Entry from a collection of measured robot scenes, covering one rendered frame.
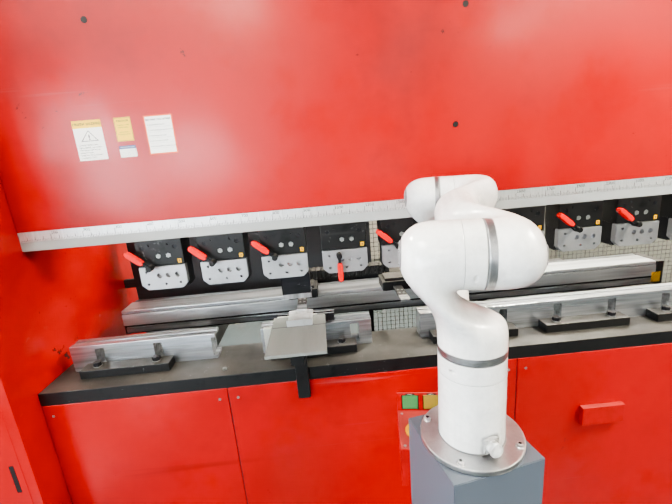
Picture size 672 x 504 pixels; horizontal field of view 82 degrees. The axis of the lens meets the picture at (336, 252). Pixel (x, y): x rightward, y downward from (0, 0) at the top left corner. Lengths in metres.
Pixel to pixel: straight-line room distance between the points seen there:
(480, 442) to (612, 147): 1.08
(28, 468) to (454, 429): 1.31
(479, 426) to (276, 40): 1.10
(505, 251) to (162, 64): 1.07
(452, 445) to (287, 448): 0.81
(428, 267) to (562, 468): 1.31
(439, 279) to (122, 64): 1.09
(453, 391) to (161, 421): 1.05
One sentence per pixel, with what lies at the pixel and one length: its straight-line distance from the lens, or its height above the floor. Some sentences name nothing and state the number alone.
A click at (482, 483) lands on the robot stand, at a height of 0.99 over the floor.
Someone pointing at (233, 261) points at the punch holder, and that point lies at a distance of 1.31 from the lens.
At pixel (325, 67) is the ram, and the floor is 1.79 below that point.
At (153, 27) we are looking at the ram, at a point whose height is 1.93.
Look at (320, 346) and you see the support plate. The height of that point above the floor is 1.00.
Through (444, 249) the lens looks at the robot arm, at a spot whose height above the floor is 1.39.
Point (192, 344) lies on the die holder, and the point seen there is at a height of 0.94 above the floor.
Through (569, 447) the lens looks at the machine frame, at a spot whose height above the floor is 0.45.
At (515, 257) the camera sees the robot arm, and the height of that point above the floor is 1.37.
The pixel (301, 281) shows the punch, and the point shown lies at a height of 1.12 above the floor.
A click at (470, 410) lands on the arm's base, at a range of 0.75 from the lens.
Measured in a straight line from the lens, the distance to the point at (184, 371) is 1.45.
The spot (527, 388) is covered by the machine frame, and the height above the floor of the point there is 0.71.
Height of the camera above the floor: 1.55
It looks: 15 degrees down
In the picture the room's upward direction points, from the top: 5 degrees counter-clockwise
